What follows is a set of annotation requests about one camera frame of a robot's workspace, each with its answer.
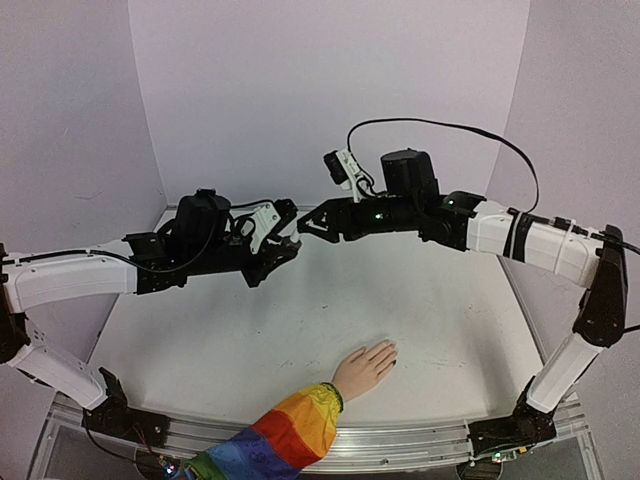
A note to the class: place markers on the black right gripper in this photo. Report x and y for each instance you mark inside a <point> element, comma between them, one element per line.
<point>338,220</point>

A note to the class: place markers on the purple nail polish bottle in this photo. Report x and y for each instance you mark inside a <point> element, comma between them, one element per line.
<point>291,245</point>

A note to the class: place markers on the mannequin hand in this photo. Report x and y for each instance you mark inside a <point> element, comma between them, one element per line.
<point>364,369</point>

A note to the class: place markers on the aluminium front rail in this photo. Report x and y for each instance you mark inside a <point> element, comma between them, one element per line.
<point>170,441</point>

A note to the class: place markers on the rainbow sleeve forearm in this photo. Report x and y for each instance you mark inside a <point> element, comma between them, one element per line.
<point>296,433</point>

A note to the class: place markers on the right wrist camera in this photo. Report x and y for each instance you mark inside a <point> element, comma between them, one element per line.
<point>346,172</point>

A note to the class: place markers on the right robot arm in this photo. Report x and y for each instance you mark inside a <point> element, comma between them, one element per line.
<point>571,281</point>

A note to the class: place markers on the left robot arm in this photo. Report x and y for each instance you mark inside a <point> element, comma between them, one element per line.
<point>205,235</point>

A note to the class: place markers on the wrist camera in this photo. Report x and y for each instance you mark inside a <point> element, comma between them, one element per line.
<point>346,172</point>
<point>254,224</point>

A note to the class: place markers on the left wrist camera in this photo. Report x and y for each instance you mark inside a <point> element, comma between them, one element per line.
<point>254,224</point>

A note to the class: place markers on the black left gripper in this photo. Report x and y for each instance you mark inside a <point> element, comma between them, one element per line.
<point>269,263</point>

